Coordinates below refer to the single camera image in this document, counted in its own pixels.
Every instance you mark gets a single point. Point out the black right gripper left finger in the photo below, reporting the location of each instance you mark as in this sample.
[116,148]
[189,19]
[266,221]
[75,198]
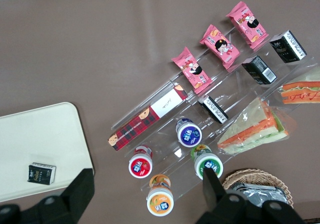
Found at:
[80,191]

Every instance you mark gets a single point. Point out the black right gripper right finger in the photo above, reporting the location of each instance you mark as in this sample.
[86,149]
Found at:
[211,189]

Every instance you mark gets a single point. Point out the triangle sandwich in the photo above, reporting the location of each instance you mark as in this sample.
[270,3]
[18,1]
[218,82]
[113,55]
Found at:
[250,126]
[300,91]

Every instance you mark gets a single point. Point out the cream plastic tray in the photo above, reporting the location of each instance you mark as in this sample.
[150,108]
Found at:
[37,134]

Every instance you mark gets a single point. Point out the green lid gum jar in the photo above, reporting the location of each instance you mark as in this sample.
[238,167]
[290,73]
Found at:
[200,159]

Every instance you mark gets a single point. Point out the small black carton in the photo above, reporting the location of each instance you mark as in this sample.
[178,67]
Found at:
[260,70]
[212,109]
[42,173]
[287,46]

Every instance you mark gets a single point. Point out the oval wicker basket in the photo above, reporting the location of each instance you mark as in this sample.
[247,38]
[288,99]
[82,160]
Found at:
[252,175]

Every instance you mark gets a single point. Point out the aluminium foil container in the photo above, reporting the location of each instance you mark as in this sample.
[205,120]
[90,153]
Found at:
[257,194]

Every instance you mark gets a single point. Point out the orange lid gum jar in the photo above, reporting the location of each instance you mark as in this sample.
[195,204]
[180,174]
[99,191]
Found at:
[160,201]

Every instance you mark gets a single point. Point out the clear acrylic stepped stand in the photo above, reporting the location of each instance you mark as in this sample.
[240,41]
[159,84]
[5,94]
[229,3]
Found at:
[175,150]

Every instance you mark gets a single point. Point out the blue lid gum jar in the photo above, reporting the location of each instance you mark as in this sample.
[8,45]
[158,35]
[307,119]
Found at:
[189,135]

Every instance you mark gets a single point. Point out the red lid gum jar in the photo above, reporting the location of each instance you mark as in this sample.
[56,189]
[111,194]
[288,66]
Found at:
[140,166]

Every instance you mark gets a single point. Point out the red plaid cookie box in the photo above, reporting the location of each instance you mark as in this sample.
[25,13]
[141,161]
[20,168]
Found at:
[140,126]

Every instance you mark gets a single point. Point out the pink cartoon snack packet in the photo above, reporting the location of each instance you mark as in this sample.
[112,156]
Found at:
[247,25]
[192,71]
[220,47]

